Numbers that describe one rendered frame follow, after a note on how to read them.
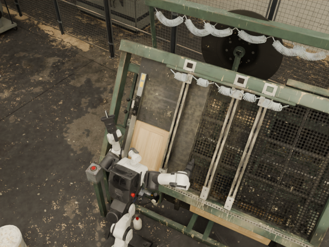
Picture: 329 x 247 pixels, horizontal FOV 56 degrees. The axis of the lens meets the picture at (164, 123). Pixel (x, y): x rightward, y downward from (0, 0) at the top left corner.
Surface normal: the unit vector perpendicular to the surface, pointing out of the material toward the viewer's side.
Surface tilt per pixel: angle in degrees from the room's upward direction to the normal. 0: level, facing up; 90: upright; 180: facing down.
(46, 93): 0
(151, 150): 60
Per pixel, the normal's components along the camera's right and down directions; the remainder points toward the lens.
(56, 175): 0.03, -0.70
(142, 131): -0.36, 0.19
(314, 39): -0.44, 0.63
